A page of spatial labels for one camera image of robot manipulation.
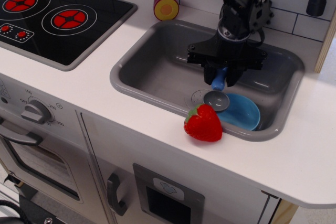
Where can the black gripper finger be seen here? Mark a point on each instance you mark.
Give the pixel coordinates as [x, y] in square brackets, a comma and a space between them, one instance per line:
[209, 74]
[234, 74]

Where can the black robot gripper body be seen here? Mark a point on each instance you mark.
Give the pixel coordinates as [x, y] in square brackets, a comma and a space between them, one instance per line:
[224, 50]

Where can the blue handled grey spoon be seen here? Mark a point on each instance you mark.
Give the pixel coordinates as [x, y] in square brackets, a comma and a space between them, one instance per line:
[216, 98]

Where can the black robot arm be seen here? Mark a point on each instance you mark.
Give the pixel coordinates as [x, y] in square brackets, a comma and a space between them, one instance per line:
[245, 17]

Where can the light blue plastic bowl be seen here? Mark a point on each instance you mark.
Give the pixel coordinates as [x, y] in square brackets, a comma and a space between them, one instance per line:
[242, 112]

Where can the grey toy sink basin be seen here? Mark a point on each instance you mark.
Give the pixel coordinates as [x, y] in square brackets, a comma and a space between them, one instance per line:
[155, 70]

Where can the red toy strawberry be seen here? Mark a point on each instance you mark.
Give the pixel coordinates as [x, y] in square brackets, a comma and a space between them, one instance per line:
[202, 123]

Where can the grey dispenser panel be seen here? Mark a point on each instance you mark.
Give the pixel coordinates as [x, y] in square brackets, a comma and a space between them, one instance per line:
[167, 200]

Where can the black toy stovetop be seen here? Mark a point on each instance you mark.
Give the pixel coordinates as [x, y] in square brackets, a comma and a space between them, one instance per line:
[60, 33]

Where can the grey oven knob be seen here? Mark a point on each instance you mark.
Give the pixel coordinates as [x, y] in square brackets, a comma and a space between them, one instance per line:
[36, 112]

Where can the grey oven door window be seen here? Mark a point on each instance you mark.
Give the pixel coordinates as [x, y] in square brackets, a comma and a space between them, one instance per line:
[39, 167]

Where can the grey cabinet door handle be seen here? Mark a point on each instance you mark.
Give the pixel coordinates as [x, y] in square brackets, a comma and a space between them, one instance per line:
[118, 206]

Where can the grey oven door handle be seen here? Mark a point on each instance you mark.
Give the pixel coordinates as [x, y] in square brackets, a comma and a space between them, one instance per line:
[29, 139]

